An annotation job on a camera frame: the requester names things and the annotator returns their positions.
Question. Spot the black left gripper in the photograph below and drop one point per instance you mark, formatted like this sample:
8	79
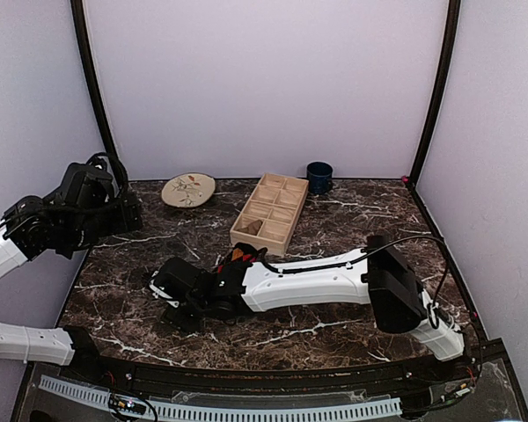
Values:
120	222

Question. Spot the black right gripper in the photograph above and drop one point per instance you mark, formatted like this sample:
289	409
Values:
185	323

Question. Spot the argyle patterned sock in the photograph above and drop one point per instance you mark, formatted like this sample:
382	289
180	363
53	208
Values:
239	254

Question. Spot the tan beige sock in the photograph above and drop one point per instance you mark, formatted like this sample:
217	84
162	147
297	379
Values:
252	228

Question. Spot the wooden compartment tray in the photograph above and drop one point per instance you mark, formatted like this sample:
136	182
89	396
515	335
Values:
278	201

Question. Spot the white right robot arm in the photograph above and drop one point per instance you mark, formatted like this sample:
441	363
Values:
244	283

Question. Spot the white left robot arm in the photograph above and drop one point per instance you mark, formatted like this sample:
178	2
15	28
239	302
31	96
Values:
24	234

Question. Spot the cream floral plate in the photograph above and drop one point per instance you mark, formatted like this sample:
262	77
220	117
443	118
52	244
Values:
188	190

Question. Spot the dark blue mug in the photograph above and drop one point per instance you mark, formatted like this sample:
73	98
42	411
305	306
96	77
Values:
319	176

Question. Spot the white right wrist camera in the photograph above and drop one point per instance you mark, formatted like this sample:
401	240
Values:
157	287

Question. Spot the white slotted cable duct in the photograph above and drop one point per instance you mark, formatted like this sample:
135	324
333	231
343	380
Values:
190	406

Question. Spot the black left frame post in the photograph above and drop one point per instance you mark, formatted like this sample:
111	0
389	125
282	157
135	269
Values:
92	83

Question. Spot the black frame post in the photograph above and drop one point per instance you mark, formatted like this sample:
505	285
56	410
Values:
437	95
92	83

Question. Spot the black right frame post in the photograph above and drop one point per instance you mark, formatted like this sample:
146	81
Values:
437	95

